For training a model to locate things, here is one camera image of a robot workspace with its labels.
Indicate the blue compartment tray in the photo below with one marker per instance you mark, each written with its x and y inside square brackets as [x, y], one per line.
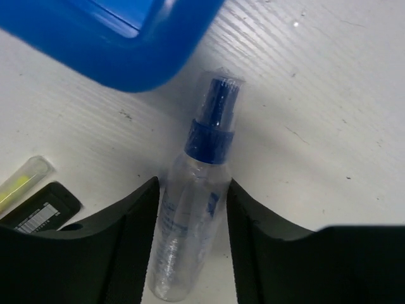
[131, 46]

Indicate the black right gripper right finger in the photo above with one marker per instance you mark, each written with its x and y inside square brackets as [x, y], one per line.
[277, 261]

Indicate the clear spray bottle blue cap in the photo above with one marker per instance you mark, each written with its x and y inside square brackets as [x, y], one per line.
[193, 197]

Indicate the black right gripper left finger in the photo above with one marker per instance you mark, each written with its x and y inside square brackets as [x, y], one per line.
[102, 258]

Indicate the green highlighter black body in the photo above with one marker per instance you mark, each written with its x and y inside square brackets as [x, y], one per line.
[48, 209]

